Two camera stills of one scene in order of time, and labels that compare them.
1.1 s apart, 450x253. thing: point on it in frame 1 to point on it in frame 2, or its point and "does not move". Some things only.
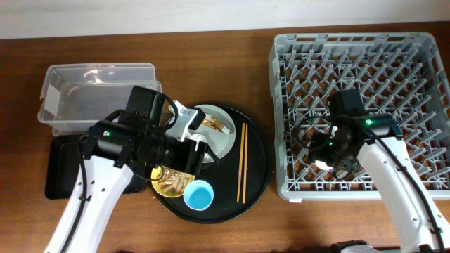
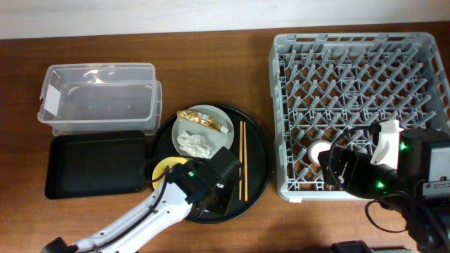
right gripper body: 324,147 to 362,178
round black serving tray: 240,180 does not move
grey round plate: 220,143 does not move
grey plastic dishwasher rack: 405,74 does not move
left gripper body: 185,152 to 221,203
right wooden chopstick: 244,188 does not move
